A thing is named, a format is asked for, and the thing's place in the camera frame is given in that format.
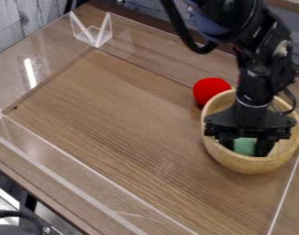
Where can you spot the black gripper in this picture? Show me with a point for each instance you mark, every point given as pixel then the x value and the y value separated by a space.
pixel 243 122

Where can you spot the clear acrylic corner bracket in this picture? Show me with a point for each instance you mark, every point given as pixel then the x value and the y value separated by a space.
pixel 90 35

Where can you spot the green rectangular block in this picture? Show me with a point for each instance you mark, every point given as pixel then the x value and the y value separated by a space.
pixel 244 146

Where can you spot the light wooden bowl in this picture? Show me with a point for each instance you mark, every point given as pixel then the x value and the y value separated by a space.
pixel 240 163

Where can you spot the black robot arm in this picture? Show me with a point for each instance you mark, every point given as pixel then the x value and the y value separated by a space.
pixel 244 24

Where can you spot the red ball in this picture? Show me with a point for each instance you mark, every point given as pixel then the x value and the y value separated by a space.
pixel 207 88

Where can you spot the clear acrylic front wall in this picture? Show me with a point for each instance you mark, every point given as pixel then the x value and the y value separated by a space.
pixel 92 202

